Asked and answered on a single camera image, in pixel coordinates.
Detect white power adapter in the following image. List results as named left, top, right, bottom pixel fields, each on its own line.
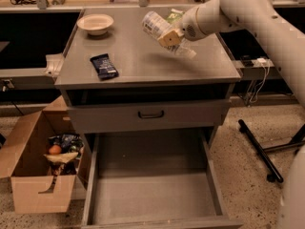
left=256, top=57, right=267, bottom=64

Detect dark snack bags in box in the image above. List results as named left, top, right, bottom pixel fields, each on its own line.
left=48, top=134, right=84, bottom=154

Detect green chip bag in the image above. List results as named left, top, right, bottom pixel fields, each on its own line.
left=166, top=9, right=184, bottom=24

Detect black chair base leg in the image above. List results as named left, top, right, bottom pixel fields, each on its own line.
left=238, top=119, right=284, bottom=183

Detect brown cardboard box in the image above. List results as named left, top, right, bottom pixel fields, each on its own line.
left=0, top=97, right=91, bottom=214

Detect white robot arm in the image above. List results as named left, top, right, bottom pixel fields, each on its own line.
left=158, top=0, right=305, bottom=229

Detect dark blue snack packet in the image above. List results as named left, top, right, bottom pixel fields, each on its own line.
left=90, top=53, right=119, bottom=80

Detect orange fruit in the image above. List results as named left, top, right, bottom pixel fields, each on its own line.
left=49, top=145, right=62, bottom=155

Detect open grey bottom drawer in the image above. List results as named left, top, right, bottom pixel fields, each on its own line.
left=81, top=129, right=242, bottom=229

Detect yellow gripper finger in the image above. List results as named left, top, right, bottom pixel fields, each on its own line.
left=157, top=29, right=184, bottom=47

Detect black power adapter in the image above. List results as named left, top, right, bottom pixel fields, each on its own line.
left=240, top=55, right=254, bottom=67

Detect closed grey drawer black handle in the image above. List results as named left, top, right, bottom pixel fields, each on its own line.
left=68, top=99, right=231, bottom=134

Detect white ceramic bowl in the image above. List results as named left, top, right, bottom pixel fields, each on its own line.
left=77, top=14, right=113, bottom=36

